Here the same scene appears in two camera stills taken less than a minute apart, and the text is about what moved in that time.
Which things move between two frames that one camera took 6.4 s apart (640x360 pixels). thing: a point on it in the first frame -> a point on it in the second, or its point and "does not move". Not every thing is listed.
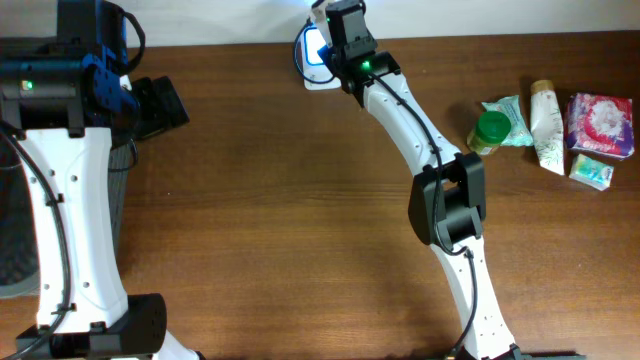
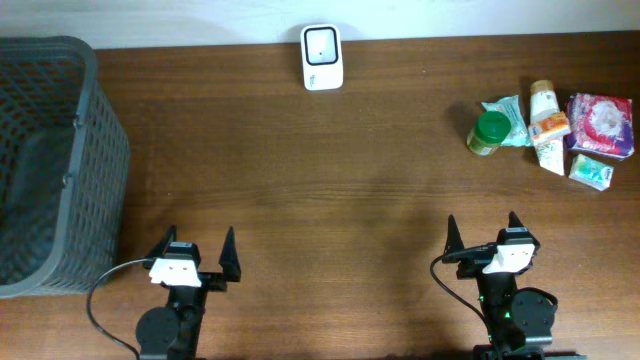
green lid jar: [490, 130] does not move
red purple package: [601, 124] does not move
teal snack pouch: [519, 134] does not move
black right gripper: [347, 26] -> [468, 268]
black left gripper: [149, 118] -> [229, 259]
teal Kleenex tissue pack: [590, 172] does not move
